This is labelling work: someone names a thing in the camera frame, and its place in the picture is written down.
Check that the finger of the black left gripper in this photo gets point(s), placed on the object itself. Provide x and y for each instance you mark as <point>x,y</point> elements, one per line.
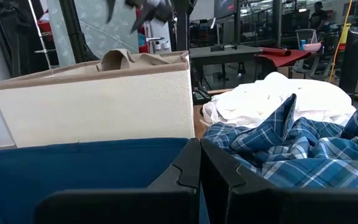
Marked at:
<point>143,17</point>
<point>110,9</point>

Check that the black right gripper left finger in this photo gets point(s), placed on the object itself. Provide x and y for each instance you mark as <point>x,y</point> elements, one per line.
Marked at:
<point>166,205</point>

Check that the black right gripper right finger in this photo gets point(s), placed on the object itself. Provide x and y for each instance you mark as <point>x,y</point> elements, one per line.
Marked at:
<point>259,205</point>

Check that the blue plaid shirt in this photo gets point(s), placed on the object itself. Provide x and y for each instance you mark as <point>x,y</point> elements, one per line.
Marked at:
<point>306,152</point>

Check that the black table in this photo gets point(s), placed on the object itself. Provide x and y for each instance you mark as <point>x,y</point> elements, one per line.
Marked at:
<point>222,54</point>

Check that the cream fabric bin tan trim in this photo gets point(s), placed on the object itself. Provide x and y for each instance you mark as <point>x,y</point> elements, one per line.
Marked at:
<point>98,109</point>

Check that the blue cloth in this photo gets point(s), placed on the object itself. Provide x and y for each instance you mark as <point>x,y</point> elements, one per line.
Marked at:
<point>73,168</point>

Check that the white garment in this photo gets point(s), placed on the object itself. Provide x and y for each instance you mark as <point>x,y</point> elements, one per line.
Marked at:
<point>259,99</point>

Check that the red cloth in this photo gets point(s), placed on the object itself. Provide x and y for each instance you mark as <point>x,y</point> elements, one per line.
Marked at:
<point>283,56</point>

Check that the grey mesh office chair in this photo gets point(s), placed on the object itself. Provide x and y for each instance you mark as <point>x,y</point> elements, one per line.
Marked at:
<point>306,49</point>

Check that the pink bowl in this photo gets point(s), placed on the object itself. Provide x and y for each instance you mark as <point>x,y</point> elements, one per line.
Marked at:
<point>311,47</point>

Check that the person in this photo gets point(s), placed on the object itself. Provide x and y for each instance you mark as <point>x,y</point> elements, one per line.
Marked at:
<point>318,17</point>

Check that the black cylindrical tower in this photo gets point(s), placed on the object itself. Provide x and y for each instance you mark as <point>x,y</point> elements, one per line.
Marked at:
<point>351,59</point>

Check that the black upright frame post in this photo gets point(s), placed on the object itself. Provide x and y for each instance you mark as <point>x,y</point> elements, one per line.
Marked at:
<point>182,25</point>

